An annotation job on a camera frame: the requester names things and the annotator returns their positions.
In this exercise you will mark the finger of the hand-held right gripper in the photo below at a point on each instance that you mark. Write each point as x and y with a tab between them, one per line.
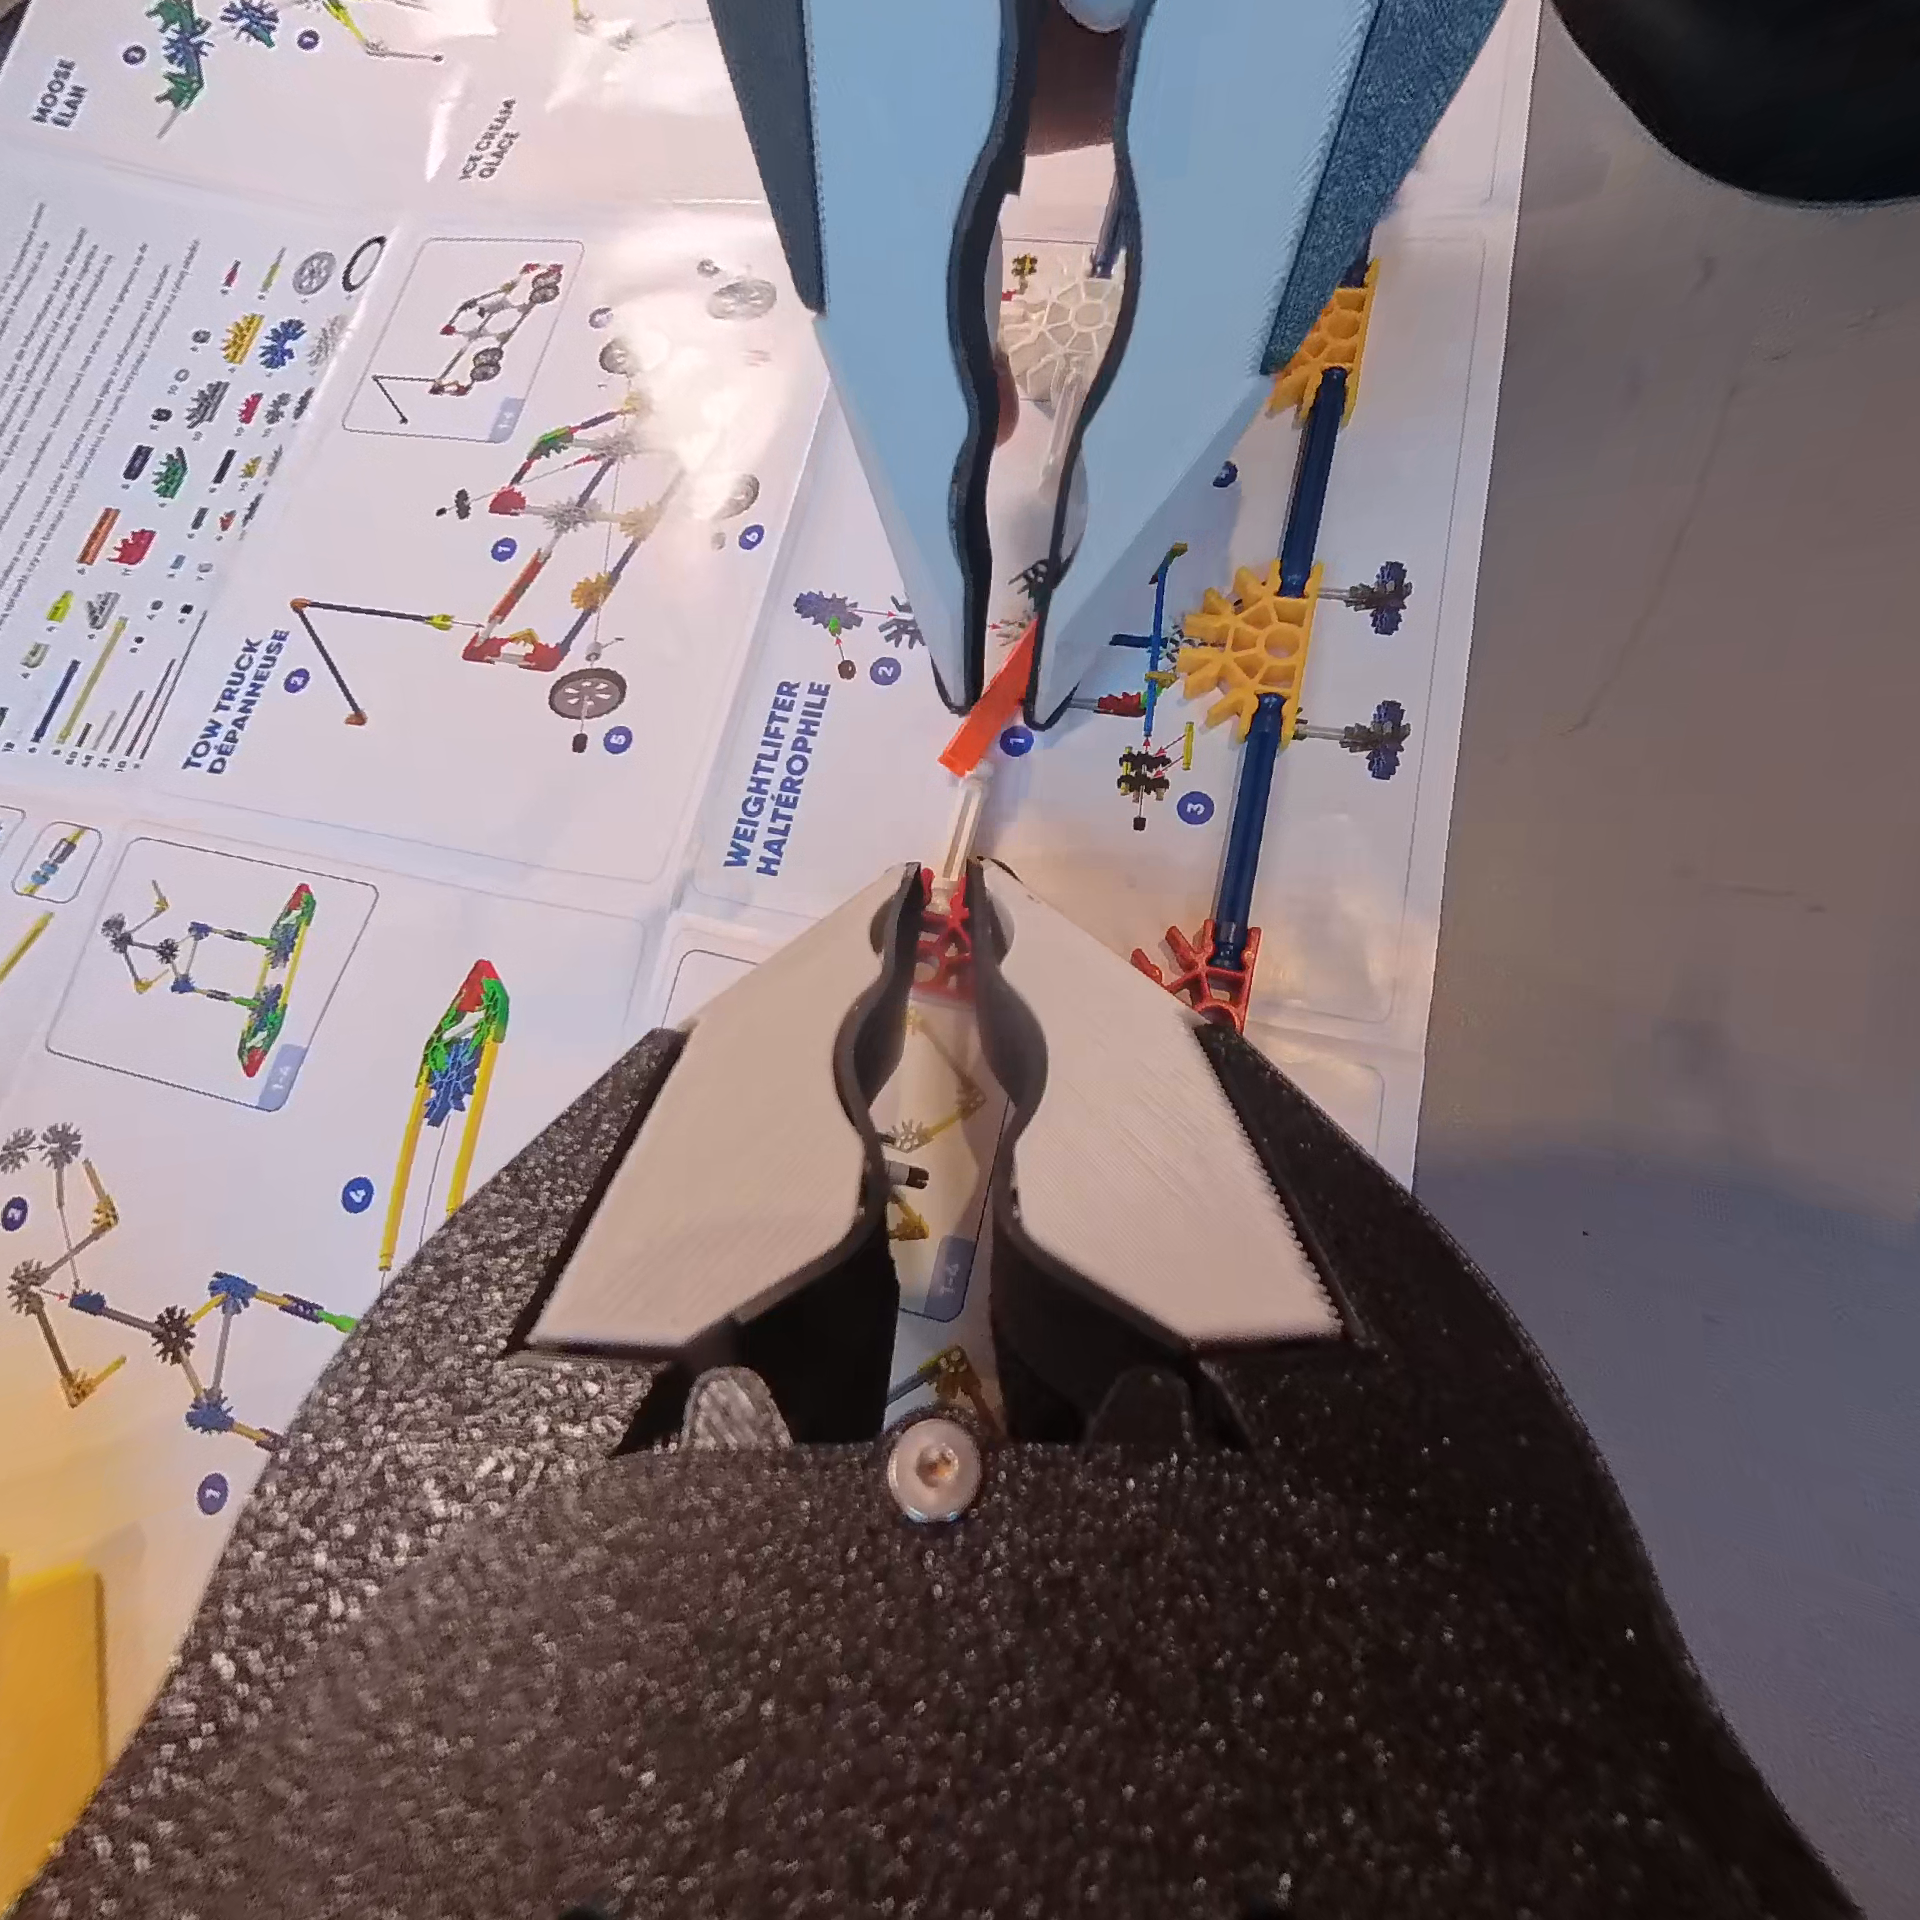
1214	224
892	224

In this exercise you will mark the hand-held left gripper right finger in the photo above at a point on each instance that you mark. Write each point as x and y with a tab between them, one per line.
1171	1185

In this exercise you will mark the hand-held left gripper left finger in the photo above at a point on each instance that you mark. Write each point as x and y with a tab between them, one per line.
722	1185

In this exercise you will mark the red toy connector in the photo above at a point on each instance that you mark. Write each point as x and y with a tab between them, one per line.
1202	974
949	944

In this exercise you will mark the white toy rod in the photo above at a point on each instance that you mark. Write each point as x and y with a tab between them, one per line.
967	832

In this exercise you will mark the blue rod orange connector assembly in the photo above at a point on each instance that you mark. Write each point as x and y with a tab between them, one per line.
1254	645

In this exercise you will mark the orange toy connector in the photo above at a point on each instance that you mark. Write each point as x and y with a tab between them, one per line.
991	713

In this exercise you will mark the yellow divided parts bin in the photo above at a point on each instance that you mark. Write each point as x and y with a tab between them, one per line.
53	1695

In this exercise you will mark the person's right hand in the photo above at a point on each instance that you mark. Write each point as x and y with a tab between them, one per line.
1073	98

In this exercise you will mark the white connector rod assembly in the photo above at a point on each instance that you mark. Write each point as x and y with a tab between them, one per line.
1059	323

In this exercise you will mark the printed instruction sheet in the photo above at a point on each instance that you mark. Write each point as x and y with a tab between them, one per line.
494	779

